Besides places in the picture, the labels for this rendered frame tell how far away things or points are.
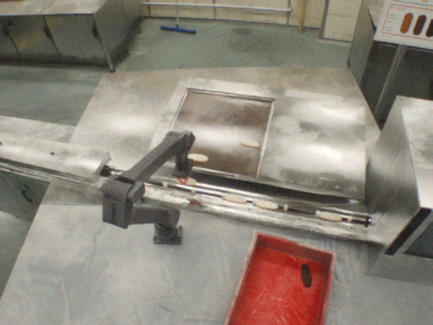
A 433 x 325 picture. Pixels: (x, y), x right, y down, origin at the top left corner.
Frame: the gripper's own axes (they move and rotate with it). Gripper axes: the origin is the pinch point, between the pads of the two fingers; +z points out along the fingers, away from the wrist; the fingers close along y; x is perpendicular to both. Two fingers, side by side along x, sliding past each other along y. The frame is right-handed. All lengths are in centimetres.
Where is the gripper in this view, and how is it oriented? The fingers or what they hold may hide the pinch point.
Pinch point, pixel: (185, 179)
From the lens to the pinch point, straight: 136.5
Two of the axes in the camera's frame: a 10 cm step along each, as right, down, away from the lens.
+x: -9.6, -1.7, 2.1
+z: 0.5, 6.6, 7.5
